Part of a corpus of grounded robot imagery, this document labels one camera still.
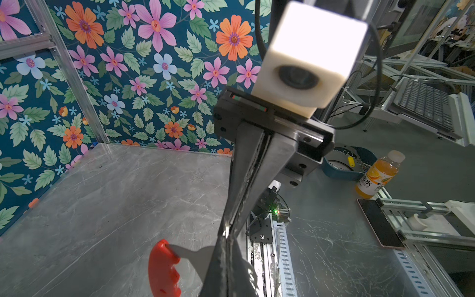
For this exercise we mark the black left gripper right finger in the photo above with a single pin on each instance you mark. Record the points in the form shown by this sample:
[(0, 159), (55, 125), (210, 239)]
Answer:
[(242, 279)]

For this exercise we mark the grey laptop keyboard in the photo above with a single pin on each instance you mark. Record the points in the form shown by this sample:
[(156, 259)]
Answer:
[(426, 105)]

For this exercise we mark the aluminium frame corner post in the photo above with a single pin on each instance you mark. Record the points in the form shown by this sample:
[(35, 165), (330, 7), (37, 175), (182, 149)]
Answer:
[(44, 20)]

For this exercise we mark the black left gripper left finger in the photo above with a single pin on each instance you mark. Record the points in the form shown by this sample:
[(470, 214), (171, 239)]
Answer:
[(216, 278)]

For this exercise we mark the dark smartphone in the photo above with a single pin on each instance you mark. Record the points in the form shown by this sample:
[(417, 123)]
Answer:
[(381, 227)]

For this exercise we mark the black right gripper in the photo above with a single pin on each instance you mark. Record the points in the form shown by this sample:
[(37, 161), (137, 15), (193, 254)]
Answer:
[(297, 147)]

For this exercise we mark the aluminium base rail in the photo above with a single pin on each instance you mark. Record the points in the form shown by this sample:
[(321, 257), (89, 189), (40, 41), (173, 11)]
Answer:
[(268, 252)]

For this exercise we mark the teal tape roll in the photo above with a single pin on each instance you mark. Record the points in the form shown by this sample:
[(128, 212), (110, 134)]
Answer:
[(348, 163)]

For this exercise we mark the orange juice bottle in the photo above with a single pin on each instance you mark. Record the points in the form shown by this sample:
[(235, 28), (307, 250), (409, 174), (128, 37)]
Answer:
[(379, 174)]

